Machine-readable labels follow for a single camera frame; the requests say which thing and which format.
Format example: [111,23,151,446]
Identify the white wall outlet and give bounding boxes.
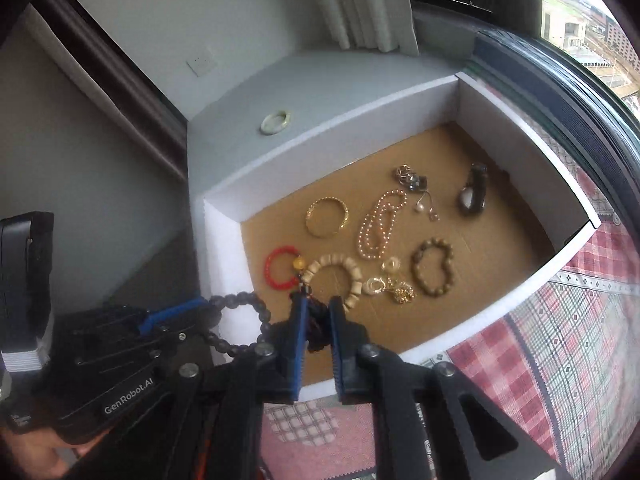
[186,55,217,77]

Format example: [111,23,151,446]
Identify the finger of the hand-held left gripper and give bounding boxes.
[160,327,216,356]
[137,296,208,336]

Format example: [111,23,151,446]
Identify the dark window frame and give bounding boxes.
[470,25,640,201]

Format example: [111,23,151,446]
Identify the pink pearl necklace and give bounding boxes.
[357,188,408,261]

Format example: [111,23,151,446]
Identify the buildings outside window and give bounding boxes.
[540,0,640,111]

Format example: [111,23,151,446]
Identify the white curtain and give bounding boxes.
[300,0,420,56]

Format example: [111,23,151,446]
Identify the brown wooden bead bracelet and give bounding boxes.
[410,237,455,297]

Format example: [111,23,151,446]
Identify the white cardboard box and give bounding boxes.
[197,71,601,401]

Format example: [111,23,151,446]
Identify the gold chain bracelet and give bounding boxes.
[385,280,416,305]

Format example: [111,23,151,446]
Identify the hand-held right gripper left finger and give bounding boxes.
[75,294,309,480]

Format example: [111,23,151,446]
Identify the pearl drop earring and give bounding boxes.
[412,192,441,222]

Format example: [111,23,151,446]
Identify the pale jade bangle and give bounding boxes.
[261,110,292,136]

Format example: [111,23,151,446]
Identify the cream bead bracelet with tassel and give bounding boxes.
[291,254,363,356]

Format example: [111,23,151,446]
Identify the gold bangle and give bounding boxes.
[305,196,350,238]

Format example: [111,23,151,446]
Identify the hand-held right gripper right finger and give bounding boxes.
[330,296,563,480]

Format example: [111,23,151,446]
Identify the red plaid cloth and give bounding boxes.
[260,160,640,480]

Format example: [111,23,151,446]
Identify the person's left hand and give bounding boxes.
[0,425,108,471]

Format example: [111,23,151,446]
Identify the dark wooden trim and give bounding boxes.
[30,0,191,181]

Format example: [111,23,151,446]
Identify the black bead bracelet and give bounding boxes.
[200,291,273,360]

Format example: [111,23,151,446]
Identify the red bead bracelet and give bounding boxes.
[264,245,301,290]

